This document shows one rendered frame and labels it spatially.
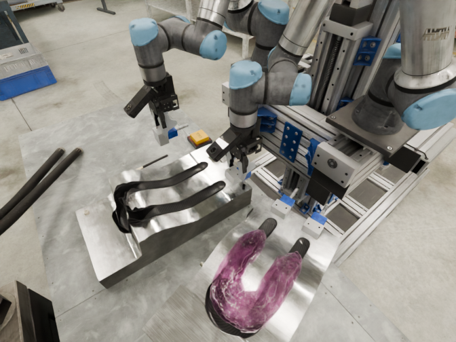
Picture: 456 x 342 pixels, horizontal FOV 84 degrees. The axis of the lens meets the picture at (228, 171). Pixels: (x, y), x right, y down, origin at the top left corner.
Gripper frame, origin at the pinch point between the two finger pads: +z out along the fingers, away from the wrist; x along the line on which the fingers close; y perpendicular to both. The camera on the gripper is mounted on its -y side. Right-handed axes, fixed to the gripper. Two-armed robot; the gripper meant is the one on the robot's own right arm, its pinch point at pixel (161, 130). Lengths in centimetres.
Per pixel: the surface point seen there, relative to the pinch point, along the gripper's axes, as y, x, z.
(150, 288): -26, -42, 15
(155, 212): -15.6, -29.0, 3.4
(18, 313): -57, -28, 17
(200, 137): 16.1, 0.9, 11.4
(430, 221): 146, -77, 95
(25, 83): -58, 271, 85
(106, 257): -32.0, -30.7, 9.0
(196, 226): -6.9, -36.0, 9.9
